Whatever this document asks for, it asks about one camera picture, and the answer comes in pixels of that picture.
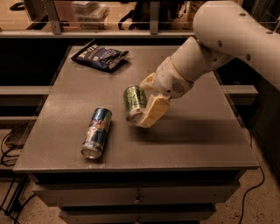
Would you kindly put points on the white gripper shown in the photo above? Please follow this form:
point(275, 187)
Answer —
point(170, 78)

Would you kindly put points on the green soda can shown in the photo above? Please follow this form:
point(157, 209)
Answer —
point(135, 103)

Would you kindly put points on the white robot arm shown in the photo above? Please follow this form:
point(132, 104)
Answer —
point(223, 30)

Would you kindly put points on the redbull can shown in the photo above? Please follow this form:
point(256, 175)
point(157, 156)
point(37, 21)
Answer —
point(97, 132)

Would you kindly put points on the blue chip bag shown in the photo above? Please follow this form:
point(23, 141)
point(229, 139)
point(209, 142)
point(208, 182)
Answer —
point(99, 57)

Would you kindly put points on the black bag on shelf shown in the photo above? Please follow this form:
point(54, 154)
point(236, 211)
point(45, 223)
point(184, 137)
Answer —
point(145, 12)

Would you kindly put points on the grey drawer cabinet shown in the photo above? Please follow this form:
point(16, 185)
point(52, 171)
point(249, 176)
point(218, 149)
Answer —
point(176, 171)

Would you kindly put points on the clear plastic container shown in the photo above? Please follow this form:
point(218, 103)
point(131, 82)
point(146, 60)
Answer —
point(90, 15)

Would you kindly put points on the metal shelf rail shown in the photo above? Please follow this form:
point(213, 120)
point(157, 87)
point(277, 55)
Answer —
point(55, 19)

